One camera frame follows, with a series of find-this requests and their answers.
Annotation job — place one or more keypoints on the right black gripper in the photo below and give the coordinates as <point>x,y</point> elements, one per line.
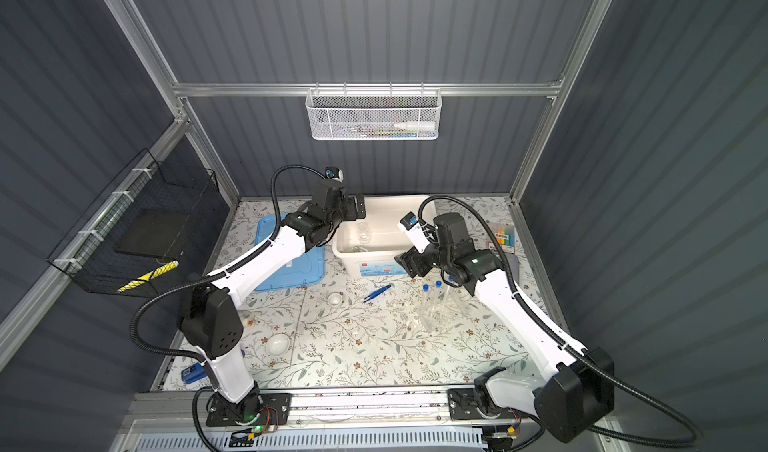
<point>413,262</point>

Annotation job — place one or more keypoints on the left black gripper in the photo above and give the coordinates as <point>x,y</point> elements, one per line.
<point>350,213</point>

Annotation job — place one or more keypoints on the blue capped test tube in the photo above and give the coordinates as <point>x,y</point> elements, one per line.
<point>438,296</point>
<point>423,309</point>

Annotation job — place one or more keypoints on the clear test tube rack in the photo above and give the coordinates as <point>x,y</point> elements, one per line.
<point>445,317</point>

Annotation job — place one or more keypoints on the white plastic storage bin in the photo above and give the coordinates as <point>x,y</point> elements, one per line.
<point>383,214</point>

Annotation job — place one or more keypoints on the blue plastic tweezers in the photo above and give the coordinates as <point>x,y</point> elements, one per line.
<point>376,293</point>

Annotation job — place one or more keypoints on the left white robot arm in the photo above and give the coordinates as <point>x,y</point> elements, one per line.
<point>210,314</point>

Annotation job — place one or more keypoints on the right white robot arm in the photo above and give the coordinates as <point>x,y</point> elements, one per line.
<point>566,397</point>

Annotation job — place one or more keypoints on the blue plastic bin lid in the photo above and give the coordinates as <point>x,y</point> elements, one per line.
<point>307,269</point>

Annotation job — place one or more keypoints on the colourful marker pack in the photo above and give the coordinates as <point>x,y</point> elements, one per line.
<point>505,236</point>

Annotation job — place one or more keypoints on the thin metal stirring rod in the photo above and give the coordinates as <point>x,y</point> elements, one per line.
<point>296,332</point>

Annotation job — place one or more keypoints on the white bottle in basket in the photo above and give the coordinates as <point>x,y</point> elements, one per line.
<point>417,126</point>

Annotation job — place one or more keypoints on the white round dish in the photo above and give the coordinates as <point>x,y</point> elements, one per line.
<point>278,344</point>

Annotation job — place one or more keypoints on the yellow black striped item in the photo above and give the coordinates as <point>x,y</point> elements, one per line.
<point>147,277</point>

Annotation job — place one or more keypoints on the black pad in basket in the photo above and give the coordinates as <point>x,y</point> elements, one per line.
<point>158,234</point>

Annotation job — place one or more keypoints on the blue black small device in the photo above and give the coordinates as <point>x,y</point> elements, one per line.
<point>193,374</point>

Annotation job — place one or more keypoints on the white wire mesh basket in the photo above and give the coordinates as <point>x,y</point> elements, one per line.
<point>371,118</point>

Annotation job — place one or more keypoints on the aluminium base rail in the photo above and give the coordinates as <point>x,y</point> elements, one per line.
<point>382,406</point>

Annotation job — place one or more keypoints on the black wire wall basket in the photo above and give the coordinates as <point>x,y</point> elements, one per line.
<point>88,258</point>

